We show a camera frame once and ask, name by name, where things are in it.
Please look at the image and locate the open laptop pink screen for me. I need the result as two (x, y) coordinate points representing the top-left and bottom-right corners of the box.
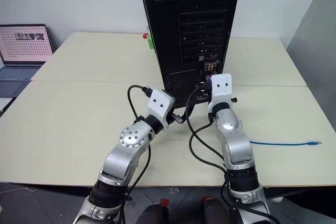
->
(0, 24), (54, 98)

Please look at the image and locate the green block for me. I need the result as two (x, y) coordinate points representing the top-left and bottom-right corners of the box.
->
(147, 32), (156, 50)

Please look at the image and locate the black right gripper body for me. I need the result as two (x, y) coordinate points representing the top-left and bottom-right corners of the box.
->
(197, 79), (212, 104)

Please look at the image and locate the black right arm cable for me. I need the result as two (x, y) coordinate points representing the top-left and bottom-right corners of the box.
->
(185, 81), (277, 224)

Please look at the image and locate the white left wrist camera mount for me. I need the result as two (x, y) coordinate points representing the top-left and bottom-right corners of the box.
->
(146, 89), (176, 131)

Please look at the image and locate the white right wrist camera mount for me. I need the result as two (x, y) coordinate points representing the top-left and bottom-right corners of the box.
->
(209, 73), (234, 107)

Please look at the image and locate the grey partition panel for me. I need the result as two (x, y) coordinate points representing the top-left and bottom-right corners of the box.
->
(285, 0), (336, 120)

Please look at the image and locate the black computer tower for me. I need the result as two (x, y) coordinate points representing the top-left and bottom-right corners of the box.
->
(136, 0), (243, 109)

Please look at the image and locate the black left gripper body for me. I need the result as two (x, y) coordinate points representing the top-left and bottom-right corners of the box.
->
(167, 107), (185, 125)

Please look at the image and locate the blue ethernet cable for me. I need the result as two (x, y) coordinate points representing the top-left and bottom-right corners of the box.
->
(249, 140), (322, 147)

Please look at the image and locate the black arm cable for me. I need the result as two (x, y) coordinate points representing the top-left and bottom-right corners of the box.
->
(118, 84), (154, 224)
(185, 81), (277, 224)

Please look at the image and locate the dark rounded shape red tab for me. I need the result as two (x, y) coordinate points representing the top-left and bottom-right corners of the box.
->
(201, 196), (233, 224)
(141, 199), (170, 224)

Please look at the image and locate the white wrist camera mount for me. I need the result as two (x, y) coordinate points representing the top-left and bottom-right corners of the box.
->
(209, 73), (234, 107)
(146, 89), (176, 131)

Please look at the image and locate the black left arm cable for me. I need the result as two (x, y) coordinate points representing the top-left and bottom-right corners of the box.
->
(118, 84), (154, 224)

